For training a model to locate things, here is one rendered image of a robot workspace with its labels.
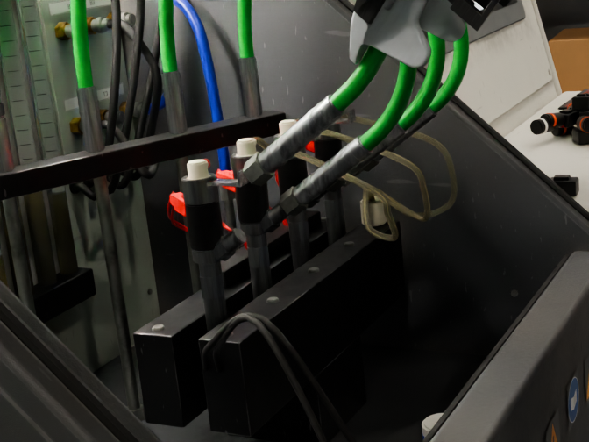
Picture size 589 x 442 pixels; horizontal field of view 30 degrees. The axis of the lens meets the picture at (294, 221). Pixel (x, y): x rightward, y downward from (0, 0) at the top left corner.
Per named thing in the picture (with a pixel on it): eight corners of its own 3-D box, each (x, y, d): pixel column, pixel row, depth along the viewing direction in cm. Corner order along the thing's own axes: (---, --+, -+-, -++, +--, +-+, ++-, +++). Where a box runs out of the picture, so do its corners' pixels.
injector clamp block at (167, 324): (260, 517, 88) (238, 339, 84) (156, 499, 92) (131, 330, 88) (411, 355, 117) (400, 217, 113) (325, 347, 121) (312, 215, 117)
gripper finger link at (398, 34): (383, 117, 75) (453, 18, 69) (320, 61, 76) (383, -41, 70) (404, 103, 78) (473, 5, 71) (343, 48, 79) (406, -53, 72)
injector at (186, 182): (258, 430, 90) (228, 181, 85) (206, 423, 92) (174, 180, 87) (273, 415, 92) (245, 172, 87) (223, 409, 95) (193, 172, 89)
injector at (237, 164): (301, 390, 97) (276, 157, 91) (251, 384, 99) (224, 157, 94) (315, 377, 99) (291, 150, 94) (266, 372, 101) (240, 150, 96)
